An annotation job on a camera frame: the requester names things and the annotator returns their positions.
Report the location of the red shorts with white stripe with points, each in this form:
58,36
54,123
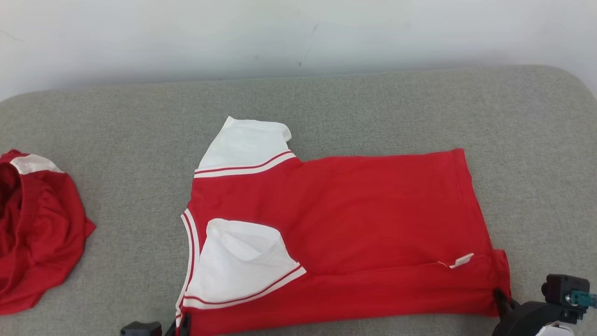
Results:
42,233

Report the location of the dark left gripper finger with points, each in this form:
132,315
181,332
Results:
185,326
170,329

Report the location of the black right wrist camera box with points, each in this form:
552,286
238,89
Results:
562,287

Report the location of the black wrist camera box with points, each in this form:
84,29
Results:
562,287
140,329

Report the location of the grey fabric sofa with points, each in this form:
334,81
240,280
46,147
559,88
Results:
116,140

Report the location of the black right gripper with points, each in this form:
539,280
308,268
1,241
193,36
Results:
527,319

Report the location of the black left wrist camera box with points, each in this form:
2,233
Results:
140,329

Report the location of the red T-shirt with white sleeves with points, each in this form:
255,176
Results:
373,210

